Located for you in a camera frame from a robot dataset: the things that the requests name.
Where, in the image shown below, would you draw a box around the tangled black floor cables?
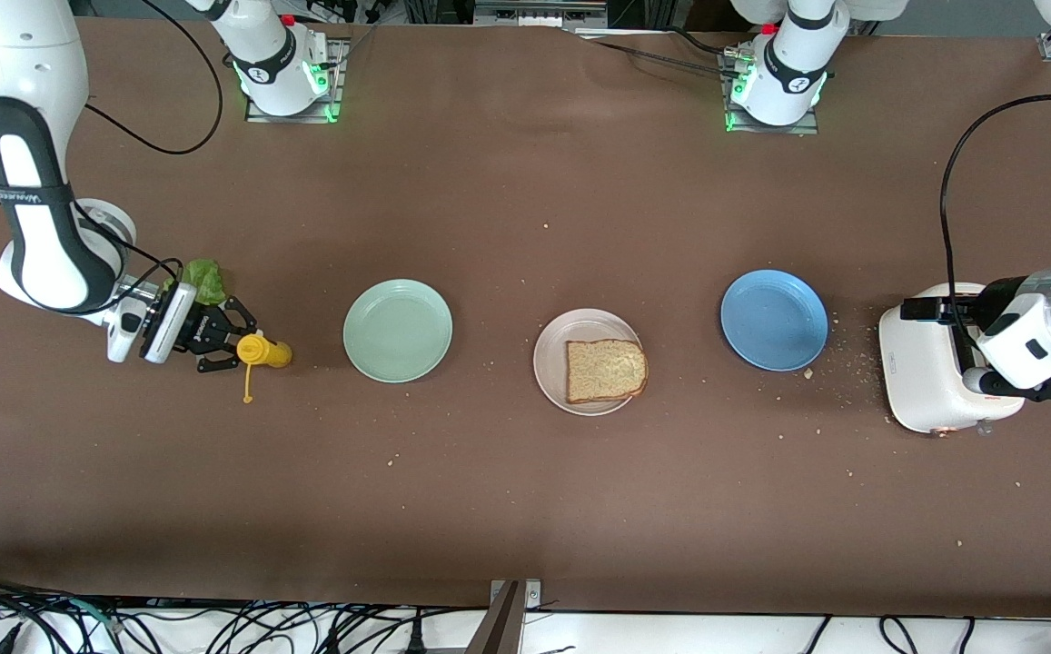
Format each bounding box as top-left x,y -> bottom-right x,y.
0,570 -> 490,654

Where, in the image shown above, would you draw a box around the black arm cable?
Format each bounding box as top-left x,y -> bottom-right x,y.
80,0 -> 224,155
71,200 -> 185,314
939,91 -> 1051,373

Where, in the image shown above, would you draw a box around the grey background equipment box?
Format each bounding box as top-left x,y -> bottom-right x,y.
471,0 -> 610,28

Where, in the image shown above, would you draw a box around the white toaster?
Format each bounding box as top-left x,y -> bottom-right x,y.
879,282 -> 1027,438

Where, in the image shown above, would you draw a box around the white left camera mount block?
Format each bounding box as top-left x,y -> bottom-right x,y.
977,295 -> 1050,393

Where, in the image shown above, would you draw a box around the teal cable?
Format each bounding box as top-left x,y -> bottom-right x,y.
57,595 -> 122,632

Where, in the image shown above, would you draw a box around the yellow mustard squeeze bottle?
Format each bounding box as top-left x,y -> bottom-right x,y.
236,331 -> 294,404

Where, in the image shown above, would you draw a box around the beige plate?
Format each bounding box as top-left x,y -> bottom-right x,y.
532,308 -> 646,418

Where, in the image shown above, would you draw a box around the black table cable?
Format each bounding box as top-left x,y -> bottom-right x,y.
570,35 -> 744,81

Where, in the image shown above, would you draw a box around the green lettuce leaf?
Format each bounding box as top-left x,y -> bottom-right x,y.
162,259 -> 228,307

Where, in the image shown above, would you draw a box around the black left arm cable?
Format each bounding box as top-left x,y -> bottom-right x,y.
939,91 -> 1051,373

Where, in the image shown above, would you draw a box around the mint green plate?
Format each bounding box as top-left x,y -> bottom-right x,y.
342,278 -> 454,384

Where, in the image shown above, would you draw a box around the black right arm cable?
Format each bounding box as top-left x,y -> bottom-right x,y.
80,0 -> 224,155
71,200 -> 185,314

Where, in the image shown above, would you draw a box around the brown bread slice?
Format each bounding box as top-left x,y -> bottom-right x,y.
565,339 -> 649,405

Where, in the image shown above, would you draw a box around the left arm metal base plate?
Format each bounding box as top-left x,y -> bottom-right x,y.
723,50 -> 821,136

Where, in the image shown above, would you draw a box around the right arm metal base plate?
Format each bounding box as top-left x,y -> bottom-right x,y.
243,36 -> 346,124

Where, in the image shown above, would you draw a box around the blue plate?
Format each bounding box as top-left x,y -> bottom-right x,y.
719,269 -> 829,372

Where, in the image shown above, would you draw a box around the grey metal table bracket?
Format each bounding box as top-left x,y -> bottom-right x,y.
464,579 -> 544,654

